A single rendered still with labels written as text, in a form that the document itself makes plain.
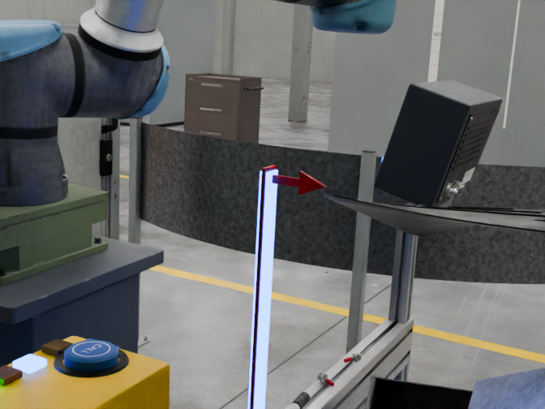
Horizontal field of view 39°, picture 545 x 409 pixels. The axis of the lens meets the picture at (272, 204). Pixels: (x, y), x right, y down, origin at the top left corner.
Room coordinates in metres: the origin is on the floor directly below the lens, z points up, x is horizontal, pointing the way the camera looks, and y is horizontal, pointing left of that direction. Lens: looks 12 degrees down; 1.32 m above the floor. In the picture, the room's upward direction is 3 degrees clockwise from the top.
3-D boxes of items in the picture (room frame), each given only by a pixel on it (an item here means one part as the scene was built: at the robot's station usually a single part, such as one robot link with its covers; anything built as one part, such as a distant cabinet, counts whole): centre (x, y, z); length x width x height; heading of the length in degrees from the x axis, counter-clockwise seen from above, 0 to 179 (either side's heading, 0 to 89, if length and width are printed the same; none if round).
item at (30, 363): (0.52, 0.17, 1.08); 0.02 x 0.02 x 0.01; 63
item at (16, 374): (0.50, 0.18, 1.08); 0.02 x 0.02 x 0.01; 63
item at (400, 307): (1.23, -0.23, 0.96); 0.03 x 0.03 x 0.20; 63
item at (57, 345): (0.55, 0.16, 1.08); 0.02 x 0.02 x 0.01; 63
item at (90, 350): (0.54, 0.13, 1.08); 0.04 x 0.04 x 0.02
